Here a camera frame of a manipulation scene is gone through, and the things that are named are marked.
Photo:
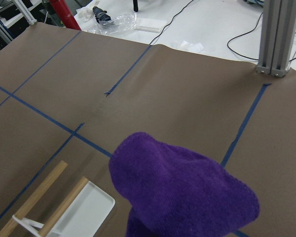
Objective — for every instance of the aluminium frame post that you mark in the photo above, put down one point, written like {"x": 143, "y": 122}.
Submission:
{"x": 277, "y": 36}

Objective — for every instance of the left wooden rack bar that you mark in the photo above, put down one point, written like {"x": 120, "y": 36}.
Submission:
{"x": 33, "y": 198}

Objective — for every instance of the white towel rack base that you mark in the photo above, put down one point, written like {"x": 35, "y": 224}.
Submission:
{"x": 83, "y": 218}

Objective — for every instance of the red cylinder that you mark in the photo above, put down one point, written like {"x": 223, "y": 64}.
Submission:
{"x": 65, "y": 14}

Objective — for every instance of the purple towel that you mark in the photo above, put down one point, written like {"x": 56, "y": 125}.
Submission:
{"x": 176, "y": 192}

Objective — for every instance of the clear plastic bag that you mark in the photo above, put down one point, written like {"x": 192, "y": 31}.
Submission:
{"x": 104, "y": 25}

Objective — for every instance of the right wooden rack bar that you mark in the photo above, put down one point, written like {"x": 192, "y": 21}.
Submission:
{"x": 58, "y": 213}

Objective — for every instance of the wooden rack bar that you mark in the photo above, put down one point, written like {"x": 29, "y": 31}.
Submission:
{"x": 58, "y": 213}
{"x": 33, "y": 198}

